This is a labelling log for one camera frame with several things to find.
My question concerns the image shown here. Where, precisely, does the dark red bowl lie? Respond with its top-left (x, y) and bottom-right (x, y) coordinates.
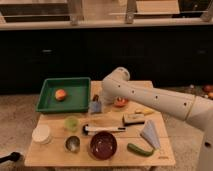
top-left (89, 131), bottom-right (117, 160)

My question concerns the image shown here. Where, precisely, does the black object on floor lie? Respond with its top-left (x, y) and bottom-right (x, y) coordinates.
top-left (0, 152), bottom-right (21, 164)

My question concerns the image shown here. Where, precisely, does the green cucumber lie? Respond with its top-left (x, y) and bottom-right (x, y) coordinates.
top-left (127, 143), bottom-right (155, 157)

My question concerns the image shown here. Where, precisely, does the green plastic tray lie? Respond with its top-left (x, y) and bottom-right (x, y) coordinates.
top-left (36, 77), bottom-right (91, 114)

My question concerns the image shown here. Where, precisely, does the orange peach fruit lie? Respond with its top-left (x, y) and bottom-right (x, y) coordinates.
top-left (55, 89), bottom-right (67, 101)

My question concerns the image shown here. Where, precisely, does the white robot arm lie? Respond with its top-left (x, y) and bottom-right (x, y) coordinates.
top-left (101, 67), bottom-right (213, 171)

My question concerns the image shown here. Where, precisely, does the orange bowl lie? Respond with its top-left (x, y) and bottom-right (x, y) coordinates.
top-left (114, 97), bottom-right (128, 107)

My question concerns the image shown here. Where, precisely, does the wooden block brush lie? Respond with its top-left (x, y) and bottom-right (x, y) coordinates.
top-left (123, 114), bottom-right (145, 126)

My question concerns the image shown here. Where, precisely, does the green plastic cup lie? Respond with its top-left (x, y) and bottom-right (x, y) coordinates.
top-left (64, 116), bottom-right (78, 132)

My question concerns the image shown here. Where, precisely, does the small metal cup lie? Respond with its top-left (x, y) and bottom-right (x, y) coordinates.
top-left (65, 136), bottom-right (80, 153)

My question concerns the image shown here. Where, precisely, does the yellow banana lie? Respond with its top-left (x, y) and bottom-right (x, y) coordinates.
top-left (134, 109), bottom-right (154, 115)

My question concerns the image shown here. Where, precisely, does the blue sponge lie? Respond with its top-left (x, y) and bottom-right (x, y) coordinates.
top-left (89, 101), bottom-right (102, 114)

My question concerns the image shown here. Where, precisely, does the grey folded cloth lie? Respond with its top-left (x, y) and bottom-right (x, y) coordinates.
top-left (140, 120), bottom-right (161, 149)

